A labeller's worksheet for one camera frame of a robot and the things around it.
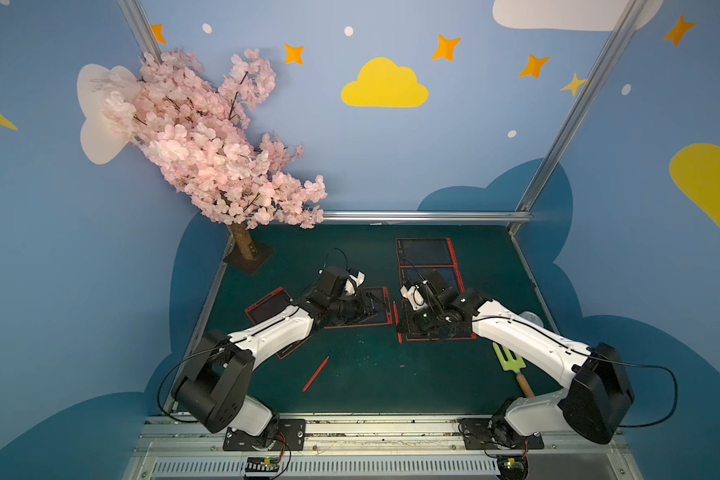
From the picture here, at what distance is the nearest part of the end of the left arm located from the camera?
0.66 meters

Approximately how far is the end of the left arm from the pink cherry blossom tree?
10.4 inches

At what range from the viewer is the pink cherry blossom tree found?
628 mm
